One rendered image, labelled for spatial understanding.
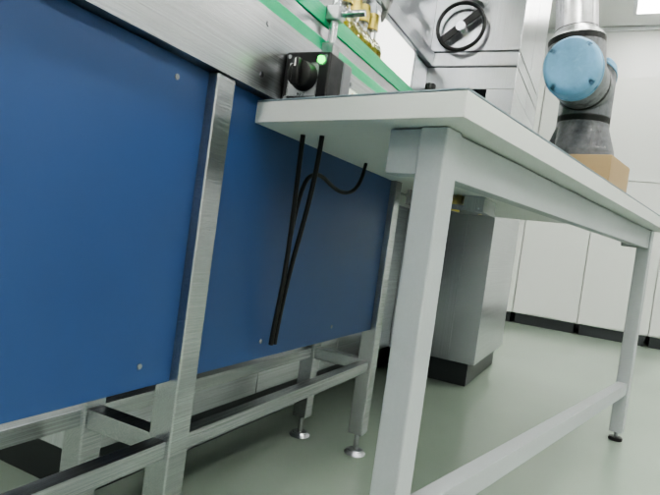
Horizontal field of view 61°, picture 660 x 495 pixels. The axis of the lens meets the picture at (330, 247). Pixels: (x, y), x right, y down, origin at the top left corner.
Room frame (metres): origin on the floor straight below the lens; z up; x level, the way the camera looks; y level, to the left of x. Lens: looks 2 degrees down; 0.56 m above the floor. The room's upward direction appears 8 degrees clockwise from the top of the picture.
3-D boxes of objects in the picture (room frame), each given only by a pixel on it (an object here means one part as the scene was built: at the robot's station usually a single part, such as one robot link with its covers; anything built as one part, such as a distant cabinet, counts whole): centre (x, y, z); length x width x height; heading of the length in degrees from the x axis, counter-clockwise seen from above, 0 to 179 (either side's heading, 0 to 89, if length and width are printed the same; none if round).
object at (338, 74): (0.90, 0.06, 0.79); 0.08 x 0.08 x 0.08; 64
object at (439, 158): (1.32, -0.56, 0.36); 1.51 x 0.09 x 0.71; 141
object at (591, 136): (1.33, -0.55, 0.86); 0.15 x 0.15 x 0.10
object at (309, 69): (0.85, 0.08, 0.79); 0.04 x 0.03 x 0.04; 64
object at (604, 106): (1.32, -0.55, 0.98); 0.13 x 0.12 x 0.14; 146
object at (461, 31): (2.37, -0.42, 1.49); 0.21 x 0.05 x 0.21; 64
